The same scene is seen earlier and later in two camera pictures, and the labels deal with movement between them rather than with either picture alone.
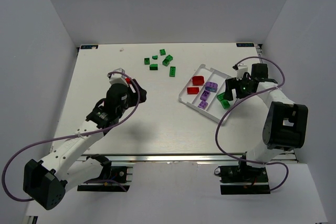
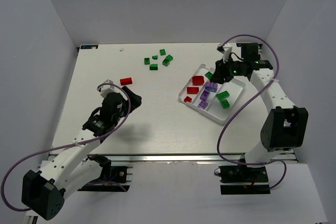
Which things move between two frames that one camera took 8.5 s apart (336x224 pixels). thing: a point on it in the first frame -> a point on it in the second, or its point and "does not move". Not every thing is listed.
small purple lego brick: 205,94 does not move
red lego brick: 192,90 does not move
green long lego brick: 172,71 -> 208,75
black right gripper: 233,87 -> 221,70
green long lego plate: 221,96 does not move
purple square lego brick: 203,104 does not move
